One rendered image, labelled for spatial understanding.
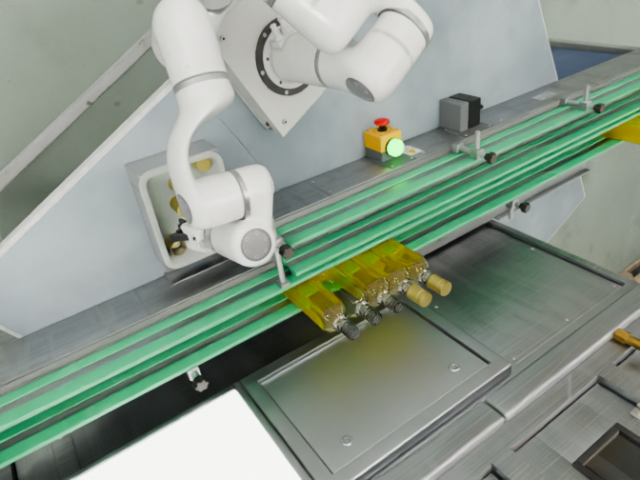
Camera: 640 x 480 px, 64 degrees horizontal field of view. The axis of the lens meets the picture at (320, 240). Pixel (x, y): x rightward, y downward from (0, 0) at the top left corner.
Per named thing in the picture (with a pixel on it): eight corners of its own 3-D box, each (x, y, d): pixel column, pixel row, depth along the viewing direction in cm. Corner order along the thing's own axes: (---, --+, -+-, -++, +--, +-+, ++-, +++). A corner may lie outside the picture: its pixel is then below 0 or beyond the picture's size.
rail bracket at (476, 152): (448, 152, 136) (488, 166, 126) (449, 126, 132) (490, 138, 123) (458, 148, 138) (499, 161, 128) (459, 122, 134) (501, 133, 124)
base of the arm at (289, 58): (243, 33, 98) (289, 37, 86) (289, -4, 101) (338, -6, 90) (281, 100, 108) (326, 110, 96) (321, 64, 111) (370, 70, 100)
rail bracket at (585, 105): (555, 106, 156) (597, 115, 146) (559, 82, 152) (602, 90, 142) (564, 103, 158) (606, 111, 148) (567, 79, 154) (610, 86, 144)
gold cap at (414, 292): (406, 300, 111) (420, 310, 107) (405, 288, 109) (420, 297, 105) (418, 293, 112) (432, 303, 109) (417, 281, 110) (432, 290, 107)
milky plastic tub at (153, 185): (155, 256, 113) (169, 273, 107) (123, 164, 102) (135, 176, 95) (226, 228, 121) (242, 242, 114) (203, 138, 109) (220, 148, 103)
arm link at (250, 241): (216, 177, 72) (275, 161, 76) (193, 173, 81) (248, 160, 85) (241, 276, 76) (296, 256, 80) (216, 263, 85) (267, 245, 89)
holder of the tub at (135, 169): (162, 274, 116) (173, 290, 111) (124, 164, 102) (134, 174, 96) (230, 246, 124) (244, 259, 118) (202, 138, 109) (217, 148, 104)
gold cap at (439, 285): (435, 286, 115) (450, 294, 111) (424, 289, 113) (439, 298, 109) (438, 271, 113) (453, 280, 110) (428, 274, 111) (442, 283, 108)
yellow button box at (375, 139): (364, 155, 137) (382, 163, 131) (362, 129, 133) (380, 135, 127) (384, 148, 140) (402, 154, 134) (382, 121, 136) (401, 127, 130)
